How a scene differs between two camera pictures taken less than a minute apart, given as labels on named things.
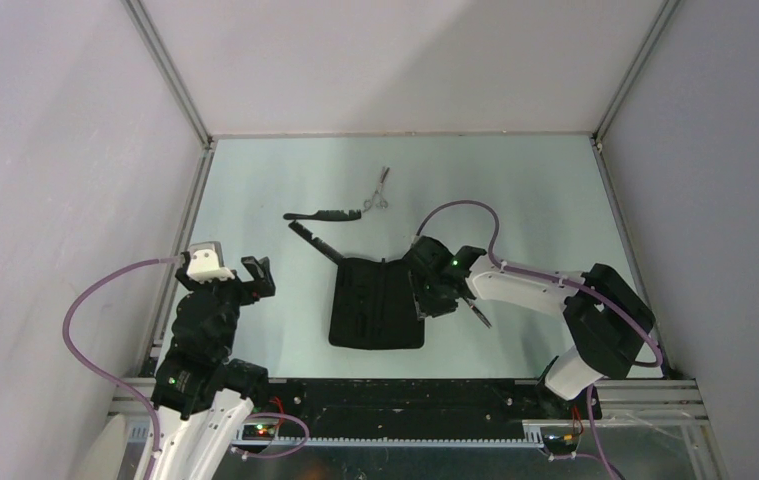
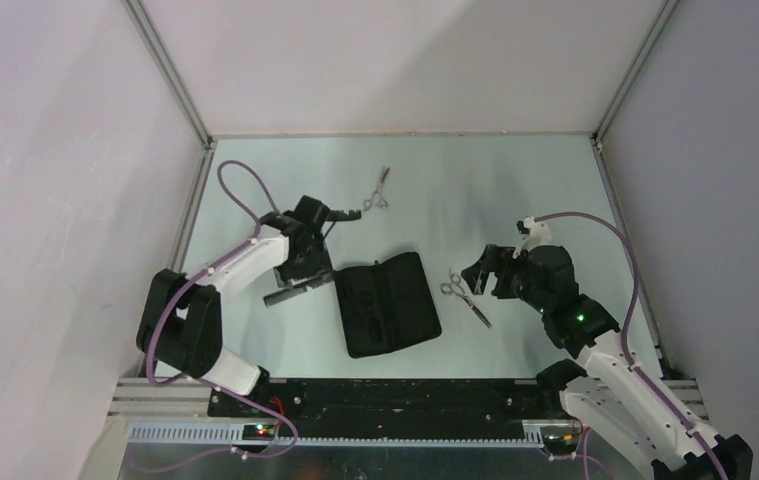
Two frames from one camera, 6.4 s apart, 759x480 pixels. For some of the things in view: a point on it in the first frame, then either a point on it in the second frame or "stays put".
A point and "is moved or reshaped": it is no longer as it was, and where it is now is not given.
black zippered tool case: (373, 306) is moved or reshaped
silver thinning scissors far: (367, 204) stays put
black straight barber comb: (320, 245) is moved or reshaped
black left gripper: (262, 283) → (319, 264)
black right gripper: (425, 306) → (493, 257)
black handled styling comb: (330, 215) stays put
